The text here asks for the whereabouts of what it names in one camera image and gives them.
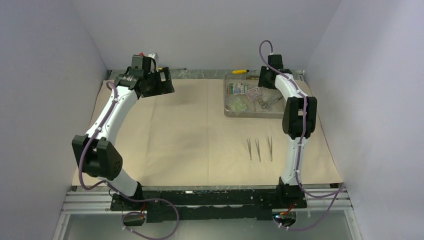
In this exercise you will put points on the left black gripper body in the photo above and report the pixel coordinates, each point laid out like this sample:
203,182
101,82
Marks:
152,87

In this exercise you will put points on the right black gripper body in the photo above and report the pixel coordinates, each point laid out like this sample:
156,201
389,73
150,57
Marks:
262,80

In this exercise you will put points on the pink suture packet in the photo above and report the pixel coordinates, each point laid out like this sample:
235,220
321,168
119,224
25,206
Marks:
254,94

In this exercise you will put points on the steel surgical scissors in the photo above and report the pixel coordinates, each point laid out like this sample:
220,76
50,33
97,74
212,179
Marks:
268,105

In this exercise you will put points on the wire mesh instrument tray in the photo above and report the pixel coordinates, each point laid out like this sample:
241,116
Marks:
254,109

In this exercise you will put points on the clear pouch green item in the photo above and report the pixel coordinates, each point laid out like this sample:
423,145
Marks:
237,105

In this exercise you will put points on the beige surgical wrap cloth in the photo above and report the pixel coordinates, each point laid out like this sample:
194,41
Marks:
185,139

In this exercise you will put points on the steel tweezers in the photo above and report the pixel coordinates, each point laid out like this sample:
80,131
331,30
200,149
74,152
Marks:
257,146
270,147
249,147

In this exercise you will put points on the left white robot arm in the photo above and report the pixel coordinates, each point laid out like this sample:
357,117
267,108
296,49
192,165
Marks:
99,162

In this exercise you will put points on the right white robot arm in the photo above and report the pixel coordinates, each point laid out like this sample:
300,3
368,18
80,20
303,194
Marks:
298,123

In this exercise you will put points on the green suture packet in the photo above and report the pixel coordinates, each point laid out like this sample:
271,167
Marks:
237,88

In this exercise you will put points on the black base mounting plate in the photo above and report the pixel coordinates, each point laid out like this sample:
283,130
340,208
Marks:
259,202

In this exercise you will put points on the aluminium rail frame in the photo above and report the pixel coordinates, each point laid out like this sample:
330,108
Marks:
97,202

